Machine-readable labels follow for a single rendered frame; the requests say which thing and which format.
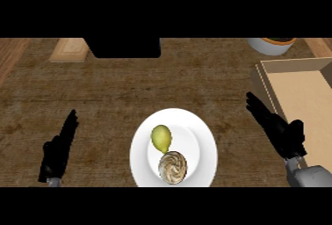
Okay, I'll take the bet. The pale wooden block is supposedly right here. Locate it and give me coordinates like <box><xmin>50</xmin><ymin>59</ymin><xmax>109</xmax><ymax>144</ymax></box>
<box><xmin>49</xmin><ymin>38</ymin><xmax>92</xmax><ymax>63</ymax></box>

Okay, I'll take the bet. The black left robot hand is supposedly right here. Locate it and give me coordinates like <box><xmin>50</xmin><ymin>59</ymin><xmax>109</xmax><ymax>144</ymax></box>
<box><xmin>37</xmin><ymin>109</ymin><xmax>80</xmax><ymax>184</ymax></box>

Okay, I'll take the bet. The grey pot with orange rim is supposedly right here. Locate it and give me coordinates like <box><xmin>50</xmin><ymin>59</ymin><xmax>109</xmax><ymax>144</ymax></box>
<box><xmin>247</xmin><ymin>38</ymin><xmax>298</xmax><ymax>56</ymax></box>

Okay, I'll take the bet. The brown swirl cupcake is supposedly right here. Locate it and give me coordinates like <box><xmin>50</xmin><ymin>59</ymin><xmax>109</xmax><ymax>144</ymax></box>
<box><xmin>156</xmin><ymin>150</ymin><xmax>189</xmax><ymax>185</ymax></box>

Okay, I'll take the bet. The open cardboard box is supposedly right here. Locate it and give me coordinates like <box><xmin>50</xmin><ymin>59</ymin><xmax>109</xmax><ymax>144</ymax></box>
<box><xmin>251</xmin><ymin>56</ymin><xmax>332</xmax><ymax>174</ymax></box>

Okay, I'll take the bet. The white oval plate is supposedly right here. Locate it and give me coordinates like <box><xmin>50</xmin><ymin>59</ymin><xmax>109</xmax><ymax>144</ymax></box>
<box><xmin>128</xmin><ymin>107</ymin><xmax>220</xmax><ymax>188</ymax></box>

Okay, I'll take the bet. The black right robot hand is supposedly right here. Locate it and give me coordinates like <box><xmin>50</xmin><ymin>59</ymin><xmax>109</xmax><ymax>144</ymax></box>
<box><xmin>245</xmin><ymin>91</ymin><xmax>308</xmax><ymax>160</ymax></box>

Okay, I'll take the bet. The yellow-green pear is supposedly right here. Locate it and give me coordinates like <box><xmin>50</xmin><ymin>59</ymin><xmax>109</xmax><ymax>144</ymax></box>
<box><xmin>151</xmin><ymin>124</ymin><xmax>174</xmax><ymax>155</ymax></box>

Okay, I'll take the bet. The black appliance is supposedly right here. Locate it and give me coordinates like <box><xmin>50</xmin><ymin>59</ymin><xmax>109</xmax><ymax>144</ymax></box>
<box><xmin>83</xmin><ymin>38</ymin><xmax>162</xmax><ymax>59</ymax></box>

